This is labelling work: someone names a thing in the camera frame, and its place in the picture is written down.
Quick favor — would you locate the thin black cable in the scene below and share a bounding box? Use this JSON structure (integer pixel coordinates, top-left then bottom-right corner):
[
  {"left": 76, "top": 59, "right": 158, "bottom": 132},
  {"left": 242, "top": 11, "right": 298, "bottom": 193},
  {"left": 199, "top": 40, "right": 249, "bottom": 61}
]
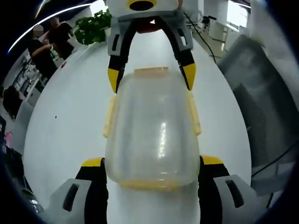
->
[{"left": 184, "top": 11, "right": 219, "bottom": 64}]

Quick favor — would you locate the person's right hand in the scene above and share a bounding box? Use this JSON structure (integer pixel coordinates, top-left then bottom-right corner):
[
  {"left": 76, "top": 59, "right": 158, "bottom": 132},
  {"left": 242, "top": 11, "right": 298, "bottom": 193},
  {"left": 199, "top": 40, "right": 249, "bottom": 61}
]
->
[{"left": 136, "top": 19, "right": 162, "bottom": 34}]

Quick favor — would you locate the clear container with yellow buckles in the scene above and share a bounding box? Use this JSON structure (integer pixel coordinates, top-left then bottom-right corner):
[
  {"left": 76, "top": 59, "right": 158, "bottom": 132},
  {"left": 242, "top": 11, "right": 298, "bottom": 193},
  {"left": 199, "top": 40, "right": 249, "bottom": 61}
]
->
[{"left": 102, "top": 66, "right": 202, "bottom": 192}]

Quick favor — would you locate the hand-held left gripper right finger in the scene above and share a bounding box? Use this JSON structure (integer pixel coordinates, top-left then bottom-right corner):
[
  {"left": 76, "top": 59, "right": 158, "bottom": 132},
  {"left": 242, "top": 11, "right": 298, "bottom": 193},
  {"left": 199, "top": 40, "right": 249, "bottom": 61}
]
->
[{"left": 197, "top": 154, "right": 259, "bottom": 224}]

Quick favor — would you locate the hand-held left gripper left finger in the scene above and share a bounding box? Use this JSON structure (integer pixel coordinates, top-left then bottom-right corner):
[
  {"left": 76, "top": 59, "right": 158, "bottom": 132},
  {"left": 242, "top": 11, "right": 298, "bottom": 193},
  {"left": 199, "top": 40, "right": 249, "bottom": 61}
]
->
[{"left": 44, "top": 157, "right": 109, "bottom": 224}]

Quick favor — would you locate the potted green plant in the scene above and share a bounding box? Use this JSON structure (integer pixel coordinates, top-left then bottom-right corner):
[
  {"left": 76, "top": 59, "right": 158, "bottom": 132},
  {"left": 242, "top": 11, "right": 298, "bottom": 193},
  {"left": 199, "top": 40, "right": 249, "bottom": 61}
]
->
[{"left": 74, "top": 8, "right": 113, "bottom": 46}]

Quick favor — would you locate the ceiling light strip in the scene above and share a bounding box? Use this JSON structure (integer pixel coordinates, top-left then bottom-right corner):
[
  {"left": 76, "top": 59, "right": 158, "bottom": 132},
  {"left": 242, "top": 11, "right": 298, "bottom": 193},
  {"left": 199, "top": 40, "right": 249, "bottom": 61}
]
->
[{"left": 7, "top": 2, "right": 94, "bottom": 54}]

